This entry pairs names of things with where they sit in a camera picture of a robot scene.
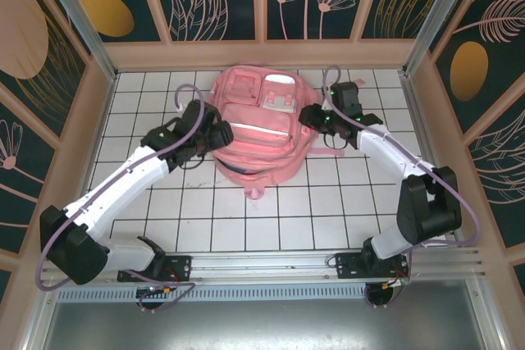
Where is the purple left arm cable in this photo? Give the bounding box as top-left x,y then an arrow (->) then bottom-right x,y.
35,83 -> 206,312

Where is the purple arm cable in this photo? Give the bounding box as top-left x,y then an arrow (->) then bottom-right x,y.
322,63 -> 482,285
35,83 -> 206,312

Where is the pink backpack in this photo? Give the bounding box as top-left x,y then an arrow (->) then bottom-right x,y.
207,65 -> 366,202

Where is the slotted grey cable tray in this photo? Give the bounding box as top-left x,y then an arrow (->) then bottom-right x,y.
55,286 -> 483,305

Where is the aluminium frame post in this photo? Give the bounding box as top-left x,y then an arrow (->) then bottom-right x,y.
401,0 -> 481,76
32,0 -> 120,83

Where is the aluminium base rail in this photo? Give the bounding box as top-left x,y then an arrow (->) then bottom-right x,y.
36,246 -> 489,289

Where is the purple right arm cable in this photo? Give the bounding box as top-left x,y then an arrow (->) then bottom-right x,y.
322,63 -> 482,285

